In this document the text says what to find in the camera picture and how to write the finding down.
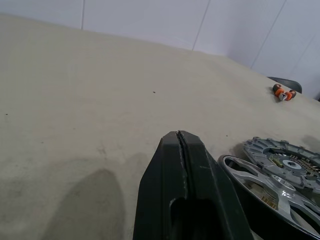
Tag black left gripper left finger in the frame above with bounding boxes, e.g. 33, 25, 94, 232
132, 130, 188, 240

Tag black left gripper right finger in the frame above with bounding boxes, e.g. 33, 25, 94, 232
177, 130, 253, 240

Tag grey ribbed motor lid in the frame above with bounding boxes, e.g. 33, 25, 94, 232
241, 136, 320, 195

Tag silver spoked rotor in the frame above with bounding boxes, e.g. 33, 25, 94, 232
218, 154, 320, 240

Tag black chair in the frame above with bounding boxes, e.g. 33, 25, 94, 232
266, 76, 303, 95

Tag orange-handled needle-nose pliers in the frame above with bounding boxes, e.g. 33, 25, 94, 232
271, 83, 297, 103

